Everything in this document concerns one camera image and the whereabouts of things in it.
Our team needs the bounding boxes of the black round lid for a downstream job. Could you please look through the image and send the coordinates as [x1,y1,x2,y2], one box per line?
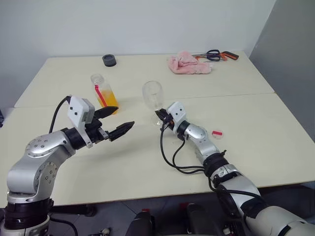
[102,54,117,68]

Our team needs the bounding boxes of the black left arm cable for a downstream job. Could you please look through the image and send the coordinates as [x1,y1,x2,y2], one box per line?
[48,96,72,134]

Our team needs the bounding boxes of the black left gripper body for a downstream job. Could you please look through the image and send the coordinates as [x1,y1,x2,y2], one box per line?
[85,117,110,146]

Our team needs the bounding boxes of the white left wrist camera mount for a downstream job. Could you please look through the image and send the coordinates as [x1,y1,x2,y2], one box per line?
[66,96,95,148]

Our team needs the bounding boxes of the dark rounded shape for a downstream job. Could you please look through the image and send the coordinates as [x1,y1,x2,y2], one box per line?
[133,210,156,236]

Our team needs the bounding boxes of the black table frame bar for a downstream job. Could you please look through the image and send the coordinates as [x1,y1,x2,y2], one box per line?
[50,203,96,217]

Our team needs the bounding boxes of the white cap with red tape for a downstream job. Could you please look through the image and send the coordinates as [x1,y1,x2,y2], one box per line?
[211,129,225,141]

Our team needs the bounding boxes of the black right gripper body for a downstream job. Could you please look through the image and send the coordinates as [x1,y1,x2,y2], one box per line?
[161,110,174,128]

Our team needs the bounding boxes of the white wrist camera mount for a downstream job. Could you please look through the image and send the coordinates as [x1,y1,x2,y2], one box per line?
[166,101,187,134]
[66,96,95,148]

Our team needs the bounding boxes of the dark handled scissors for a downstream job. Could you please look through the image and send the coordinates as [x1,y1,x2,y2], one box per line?
[192,49,222,62]

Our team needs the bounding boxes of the clear bottle with orange drink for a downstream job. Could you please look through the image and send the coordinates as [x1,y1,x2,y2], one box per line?
[90,73,120,115]

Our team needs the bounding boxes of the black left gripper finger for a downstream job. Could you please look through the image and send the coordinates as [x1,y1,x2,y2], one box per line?
[94,106,120,121]
[107,120,135,143]

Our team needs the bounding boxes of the pink towel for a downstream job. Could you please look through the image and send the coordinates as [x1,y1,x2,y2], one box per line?
[167,50,214,75]

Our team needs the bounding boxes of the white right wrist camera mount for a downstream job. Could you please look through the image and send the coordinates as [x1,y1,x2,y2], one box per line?
[166,101,187,134]

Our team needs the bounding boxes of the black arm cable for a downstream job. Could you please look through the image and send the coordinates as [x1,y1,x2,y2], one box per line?
[48,96,72,134]
[159,121,207,176]

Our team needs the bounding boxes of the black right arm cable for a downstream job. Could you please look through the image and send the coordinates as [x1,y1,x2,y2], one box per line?
[159,121,207,176]

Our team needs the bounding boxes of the orange black handled cutter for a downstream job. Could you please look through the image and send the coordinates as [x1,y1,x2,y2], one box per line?
[209,51,240,62]

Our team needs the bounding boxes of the clear wine glass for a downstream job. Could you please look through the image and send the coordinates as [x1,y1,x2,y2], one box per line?
[142,80,165,127]

